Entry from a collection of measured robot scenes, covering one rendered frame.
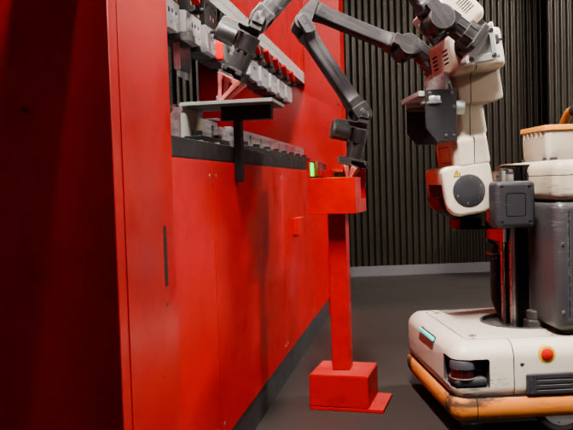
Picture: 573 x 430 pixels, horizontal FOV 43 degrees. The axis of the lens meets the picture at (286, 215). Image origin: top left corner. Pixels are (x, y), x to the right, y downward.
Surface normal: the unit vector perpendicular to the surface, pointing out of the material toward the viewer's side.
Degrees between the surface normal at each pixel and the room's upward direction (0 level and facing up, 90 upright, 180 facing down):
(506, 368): 90
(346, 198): 90
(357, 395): 90
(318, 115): 90
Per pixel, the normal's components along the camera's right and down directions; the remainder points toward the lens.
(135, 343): 0.98, -0.02
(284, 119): -0.18, 0.04
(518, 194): 0.06, 0.04
